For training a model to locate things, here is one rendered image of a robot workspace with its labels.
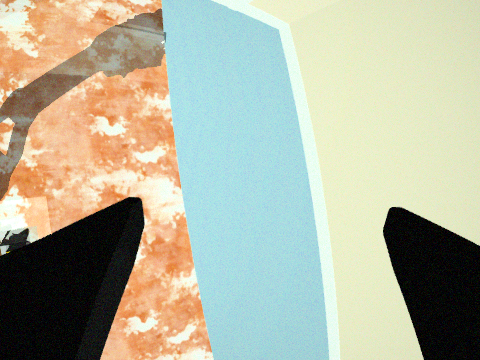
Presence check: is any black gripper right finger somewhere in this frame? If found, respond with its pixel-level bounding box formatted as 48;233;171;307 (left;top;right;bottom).
383;207;480;360

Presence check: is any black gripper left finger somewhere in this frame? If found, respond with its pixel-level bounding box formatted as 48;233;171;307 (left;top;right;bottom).
0;197;145;360

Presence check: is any yellow button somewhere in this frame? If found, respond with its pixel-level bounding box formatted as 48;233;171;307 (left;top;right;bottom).
0;241;31;255

